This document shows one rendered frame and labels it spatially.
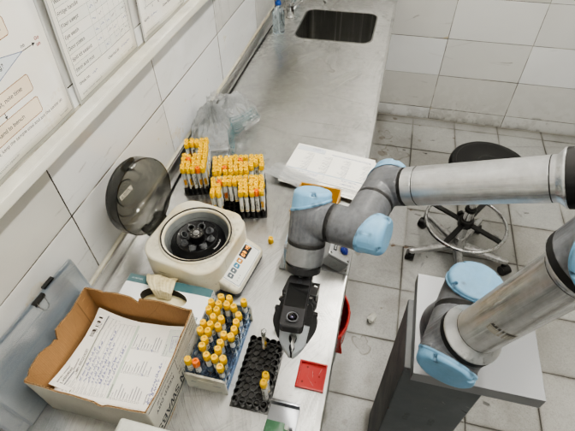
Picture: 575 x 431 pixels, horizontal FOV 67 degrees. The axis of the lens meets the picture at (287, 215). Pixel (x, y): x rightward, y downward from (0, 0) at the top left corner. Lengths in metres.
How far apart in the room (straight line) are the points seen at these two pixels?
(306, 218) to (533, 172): 0.37
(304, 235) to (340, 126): 1.03
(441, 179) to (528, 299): 0.24
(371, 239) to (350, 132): 1.05
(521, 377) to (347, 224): 0.60
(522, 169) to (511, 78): 2.67
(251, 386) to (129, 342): 0.31
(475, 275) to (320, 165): 0.77
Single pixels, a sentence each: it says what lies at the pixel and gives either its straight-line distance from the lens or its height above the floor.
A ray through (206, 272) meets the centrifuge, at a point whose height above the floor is 0.99.
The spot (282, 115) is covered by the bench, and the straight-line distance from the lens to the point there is 1.86.
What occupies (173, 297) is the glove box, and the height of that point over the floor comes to 0.93.
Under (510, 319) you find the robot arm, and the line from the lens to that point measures 0.78.
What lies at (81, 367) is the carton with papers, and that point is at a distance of 1.17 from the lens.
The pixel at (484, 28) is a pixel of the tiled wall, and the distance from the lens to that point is 3.24.
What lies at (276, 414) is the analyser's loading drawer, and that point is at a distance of 1.04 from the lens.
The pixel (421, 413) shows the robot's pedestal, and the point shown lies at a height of 0.62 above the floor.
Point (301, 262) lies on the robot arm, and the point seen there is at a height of 1.24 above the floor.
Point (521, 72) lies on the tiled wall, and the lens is 3.41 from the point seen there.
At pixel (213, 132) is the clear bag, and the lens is 1.59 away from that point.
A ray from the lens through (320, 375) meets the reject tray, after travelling 1.12.
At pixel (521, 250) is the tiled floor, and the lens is 2.74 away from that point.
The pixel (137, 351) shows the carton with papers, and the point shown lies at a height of 0.94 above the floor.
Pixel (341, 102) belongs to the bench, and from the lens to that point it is 1.95.
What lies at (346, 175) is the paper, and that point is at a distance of 1.54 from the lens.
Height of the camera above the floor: 1.90
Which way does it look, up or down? 47 degrees down
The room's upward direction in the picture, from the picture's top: 1 degrees counter-clockwise
